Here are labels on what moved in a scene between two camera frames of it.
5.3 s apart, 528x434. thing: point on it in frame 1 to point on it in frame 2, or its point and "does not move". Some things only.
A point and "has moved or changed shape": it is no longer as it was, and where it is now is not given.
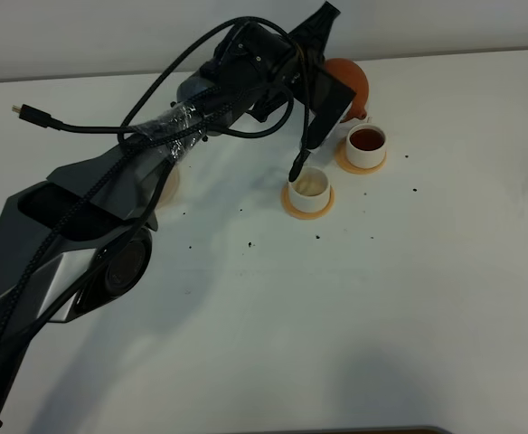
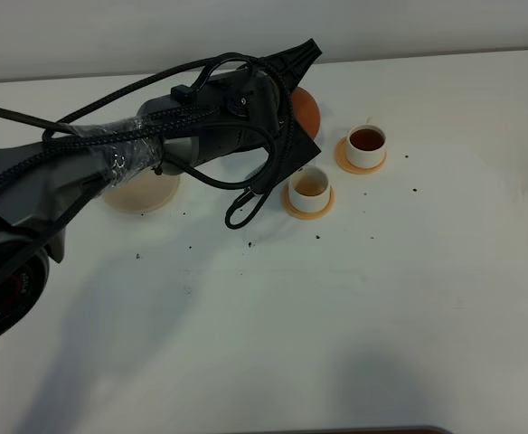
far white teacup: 365,146 does not move
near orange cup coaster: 305,215 does not move
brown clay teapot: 350,74 has moved or changed shape
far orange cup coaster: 344,165 does not move
